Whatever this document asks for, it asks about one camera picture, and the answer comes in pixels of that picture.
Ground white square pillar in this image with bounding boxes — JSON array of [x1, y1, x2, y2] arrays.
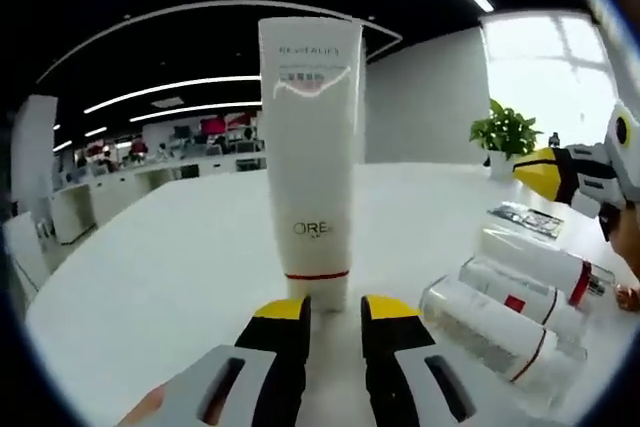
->
[[9, 94, 59, 228]]

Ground green black skincare sachet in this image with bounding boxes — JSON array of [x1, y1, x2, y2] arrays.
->
[[485, 200, 565, 242]]

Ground white skincare bottle red square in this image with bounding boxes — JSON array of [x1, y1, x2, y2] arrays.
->
[[458, 255, 590, 363]]

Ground frosted skincare bottle grey label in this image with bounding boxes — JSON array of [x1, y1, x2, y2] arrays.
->
[[418, 274, 560, 396]]

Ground large bright window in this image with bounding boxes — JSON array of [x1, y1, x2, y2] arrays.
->
[[478, 11, 619, 148]]

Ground person's right hand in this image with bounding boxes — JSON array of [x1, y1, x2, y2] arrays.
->
[[599, 201, 640, 311]]

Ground straight ceiling light strip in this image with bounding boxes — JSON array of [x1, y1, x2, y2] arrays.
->
[[83, 75, 262, 116], [129, 101, 264, 124]]

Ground row of white office desks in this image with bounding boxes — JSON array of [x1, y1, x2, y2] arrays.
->
[[49, 149, 267, 246]]

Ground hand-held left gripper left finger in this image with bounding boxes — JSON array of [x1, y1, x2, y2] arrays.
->
[[149, 295, 312, 427]]

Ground potted green plant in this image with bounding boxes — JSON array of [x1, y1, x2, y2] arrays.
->
[[468, 98, 545, 182]]

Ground white skincare tube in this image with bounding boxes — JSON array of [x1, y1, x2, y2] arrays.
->
[[258, 16, 365, 314]]

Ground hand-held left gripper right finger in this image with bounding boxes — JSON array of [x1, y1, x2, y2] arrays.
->
[[360, 294, 509, 427]]

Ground white skincare bottle red collar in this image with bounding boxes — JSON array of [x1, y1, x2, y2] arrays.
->
[[480, 225, 617, 309]]

